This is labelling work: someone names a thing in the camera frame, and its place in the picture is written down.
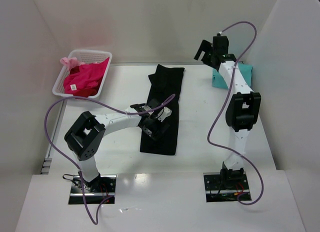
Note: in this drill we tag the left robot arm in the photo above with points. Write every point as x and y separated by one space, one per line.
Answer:
85 135

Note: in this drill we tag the white plastic basket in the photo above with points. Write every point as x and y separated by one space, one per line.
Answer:
86 56

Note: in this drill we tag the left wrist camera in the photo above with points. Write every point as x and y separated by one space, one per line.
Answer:
163 114

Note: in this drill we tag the pink cloth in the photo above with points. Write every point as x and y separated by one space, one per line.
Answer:
70 63

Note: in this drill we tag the folded teal t shirt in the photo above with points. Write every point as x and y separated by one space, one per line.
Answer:
219 82

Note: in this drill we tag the red t shirt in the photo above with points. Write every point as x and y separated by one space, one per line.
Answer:
85 92

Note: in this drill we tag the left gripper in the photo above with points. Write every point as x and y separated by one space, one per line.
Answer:
155 127

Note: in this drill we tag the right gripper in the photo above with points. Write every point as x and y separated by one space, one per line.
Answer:
207 56

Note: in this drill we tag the magenta t shirt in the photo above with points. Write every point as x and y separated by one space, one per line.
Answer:
85 76

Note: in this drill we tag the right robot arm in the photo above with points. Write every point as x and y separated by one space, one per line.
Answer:
243 105

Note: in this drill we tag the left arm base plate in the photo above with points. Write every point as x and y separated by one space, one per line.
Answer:
104 189

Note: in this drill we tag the black t shirt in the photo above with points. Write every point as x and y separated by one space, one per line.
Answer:
164 83

